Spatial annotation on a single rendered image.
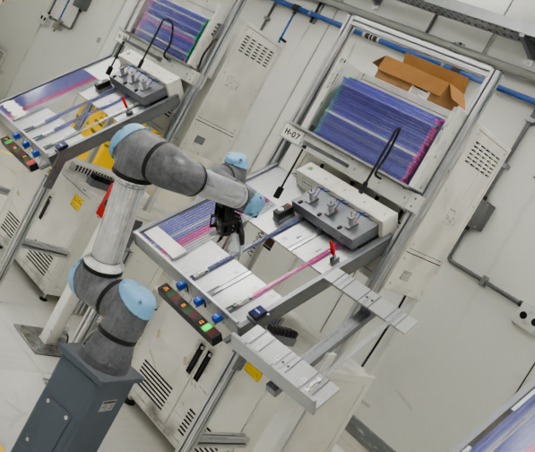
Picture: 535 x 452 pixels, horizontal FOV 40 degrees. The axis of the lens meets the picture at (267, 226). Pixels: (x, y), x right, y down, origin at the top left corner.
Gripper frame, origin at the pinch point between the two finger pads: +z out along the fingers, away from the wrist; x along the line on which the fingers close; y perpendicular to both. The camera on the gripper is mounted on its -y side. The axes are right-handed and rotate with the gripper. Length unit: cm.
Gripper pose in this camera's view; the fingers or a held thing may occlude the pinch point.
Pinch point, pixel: (229, 249)
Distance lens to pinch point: 253.9
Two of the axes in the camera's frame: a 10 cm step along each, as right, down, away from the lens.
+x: 6.2, 4.4, -6.5
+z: -1.4, 8.7, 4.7
